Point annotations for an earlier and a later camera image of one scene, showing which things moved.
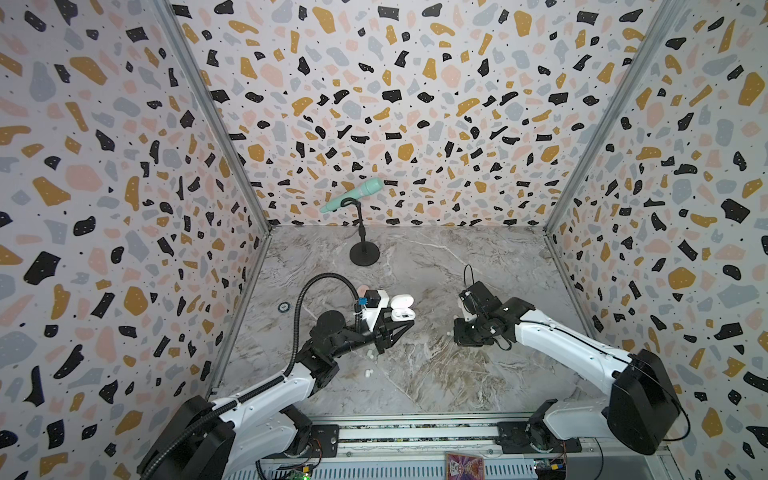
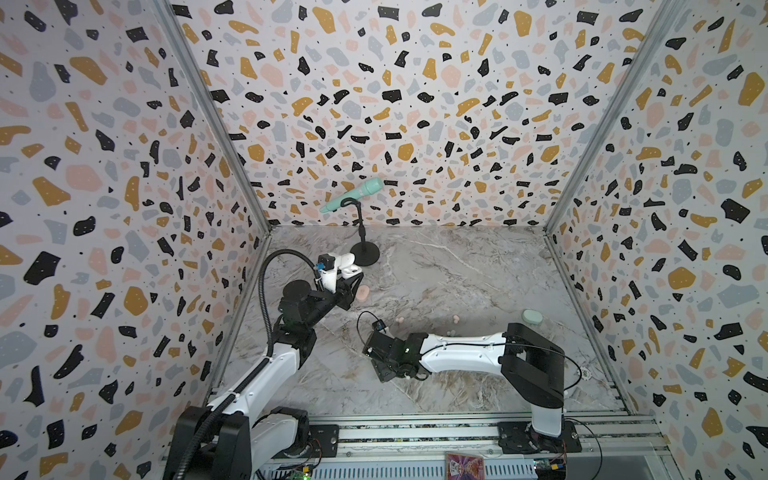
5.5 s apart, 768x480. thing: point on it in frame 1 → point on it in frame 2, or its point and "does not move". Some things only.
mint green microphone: x=369 y=187 does not move
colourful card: x=464 y=467 does not move
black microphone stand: x=364 y=253 does not move
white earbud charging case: x=401 y=308 → x=348 y=266
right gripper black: x=475 y=327 → x=372 y=344
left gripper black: x=387 y=338 → x=345 y=293
